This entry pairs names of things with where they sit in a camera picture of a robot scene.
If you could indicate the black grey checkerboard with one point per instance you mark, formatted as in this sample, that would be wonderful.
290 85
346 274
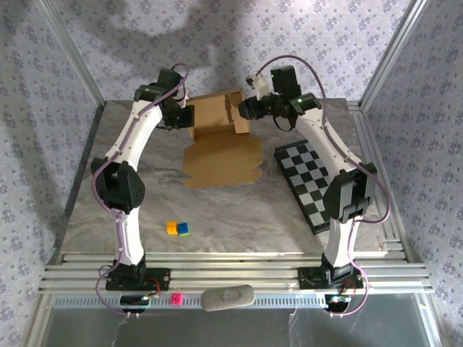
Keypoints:
304 173

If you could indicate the aluminium side rail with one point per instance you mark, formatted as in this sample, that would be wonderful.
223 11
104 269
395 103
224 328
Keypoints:
94 123
369 144

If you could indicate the aluminium frame rails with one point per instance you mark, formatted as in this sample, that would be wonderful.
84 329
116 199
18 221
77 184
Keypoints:
231 269

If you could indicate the orange toy brick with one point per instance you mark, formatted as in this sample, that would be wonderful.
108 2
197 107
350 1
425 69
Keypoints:
171 228

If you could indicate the aluminium corner post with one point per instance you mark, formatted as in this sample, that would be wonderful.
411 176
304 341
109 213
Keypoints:
75 50
392 50

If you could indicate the grey oval stone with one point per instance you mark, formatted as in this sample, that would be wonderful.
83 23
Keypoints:
228 297

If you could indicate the pink toy brick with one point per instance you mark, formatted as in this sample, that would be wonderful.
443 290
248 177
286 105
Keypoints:
177 299

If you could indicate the brown cardboard paper box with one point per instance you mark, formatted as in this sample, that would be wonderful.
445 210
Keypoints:
220 162

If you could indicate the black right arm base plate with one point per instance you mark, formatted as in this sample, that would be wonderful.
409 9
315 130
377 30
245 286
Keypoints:
307 278

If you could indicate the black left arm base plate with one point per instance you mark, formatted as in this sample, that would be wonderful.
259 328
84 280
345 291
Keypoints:
159 278

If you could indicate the blue green toy brick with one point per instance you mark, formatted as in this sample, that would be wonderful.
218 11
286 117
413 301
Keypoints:
184 229

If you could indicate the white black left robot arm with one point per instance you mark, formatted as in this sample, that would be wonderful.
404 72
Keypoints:
128 246

